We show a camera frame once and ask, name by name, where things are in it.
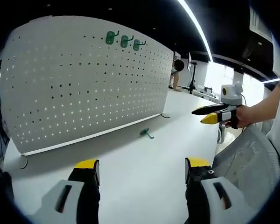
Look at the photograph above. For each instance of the green hook assembly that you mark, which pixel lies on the green hook assembly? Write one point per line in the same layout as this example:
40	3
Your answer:
124	42
145	132
109	38
136	45

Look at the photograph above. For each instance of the grey mesh chair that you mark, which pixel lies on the grey mesh chair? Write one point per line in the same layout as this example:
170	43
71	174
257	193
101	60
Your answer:
252	168

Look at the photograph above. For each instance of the ceiling air conditioner unit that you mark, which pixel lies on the ceiling air conditioner unit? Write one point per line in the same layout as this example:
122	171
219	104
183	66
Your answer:
260	22

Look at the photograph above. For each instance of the ceiling light strip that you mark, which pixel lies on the ceiling light strip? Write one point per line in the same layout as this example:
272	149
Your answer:
198	25

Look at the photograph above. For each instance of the white perforated mounting plate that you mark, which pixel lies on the white perforated mounting plate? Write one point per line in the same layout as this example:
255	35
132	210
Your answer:
84	93

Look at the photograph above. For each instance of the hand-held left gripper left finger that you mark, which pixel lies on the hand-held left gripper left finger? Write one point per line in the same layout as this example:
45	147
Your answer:
79	198

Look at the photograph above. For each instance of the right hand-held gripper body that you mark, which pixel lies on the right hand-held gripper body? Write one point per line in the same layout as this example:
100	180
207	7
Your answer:
232	95

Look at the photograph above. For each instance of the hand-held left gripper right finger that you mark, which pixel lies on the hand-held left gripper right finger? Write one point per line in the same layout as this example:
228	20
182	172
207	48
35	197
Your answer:
205	198

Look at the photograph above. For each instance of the black tripod stand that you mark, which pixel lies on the black tripod stand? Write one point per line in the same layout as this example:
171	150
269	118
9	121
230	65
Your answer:
192	77

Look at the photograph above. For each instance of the person's right hand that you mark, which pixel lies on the person's right hand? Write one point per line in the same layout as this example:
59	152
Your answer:
246	116

